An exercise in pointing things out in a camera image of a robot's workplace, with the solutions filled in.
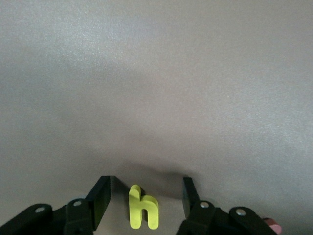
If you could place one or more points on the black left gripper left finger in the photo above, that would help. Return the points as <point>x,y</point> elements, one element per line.
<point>80,215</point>

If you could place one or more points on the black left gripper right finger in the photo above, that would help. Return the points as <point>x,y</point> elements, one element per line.
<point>207,220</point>

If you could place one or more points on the yellow foam lowercase h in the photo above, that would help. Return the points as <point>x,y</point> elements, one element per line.
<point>137,208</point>

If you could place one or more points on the red foam lowercase w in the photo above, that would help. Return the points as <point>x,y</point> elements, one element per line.
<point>274,226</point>

